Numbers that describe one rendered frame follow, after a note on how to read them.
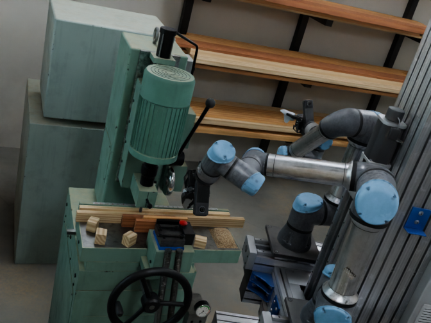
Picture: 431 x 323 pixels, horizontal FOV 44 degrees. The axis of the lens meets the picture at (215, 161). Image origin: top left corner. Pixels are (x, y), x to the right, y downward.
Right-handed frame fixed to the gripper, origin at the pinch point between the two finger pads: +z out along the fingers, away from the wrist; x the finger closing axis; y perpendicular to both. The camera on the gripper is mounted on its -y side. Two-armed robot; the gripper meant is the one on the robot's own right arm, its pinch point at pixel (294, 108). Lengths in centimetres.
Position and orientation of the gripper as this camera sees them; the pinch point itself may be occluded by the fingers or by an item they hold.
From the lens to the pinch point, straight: 273.8
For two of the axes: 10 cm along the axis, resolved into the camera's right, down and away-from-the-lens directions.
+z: -3.0, -4.7, 8.3
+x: 9.5, -0.4, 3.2
